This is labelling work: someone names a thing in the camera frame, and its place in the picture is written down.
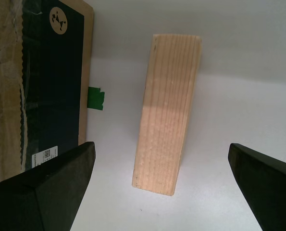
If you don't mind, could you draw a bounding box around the light wooden block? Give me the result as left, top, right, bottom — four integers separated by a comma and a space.
132, 34, 203, 197

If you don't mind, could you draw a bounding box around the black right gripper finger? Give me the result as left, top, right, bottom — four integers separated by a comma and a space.
0, 141, 96, 231
227, 143, 286, 231

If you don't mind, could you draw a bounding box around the green tape piece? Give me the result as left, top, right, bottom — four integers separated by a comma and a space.
87, 87, 105, 111

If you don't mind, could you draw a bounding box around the open brown cardboard box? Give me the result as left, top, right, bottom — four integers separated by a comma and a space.
0, 0, 95, 187

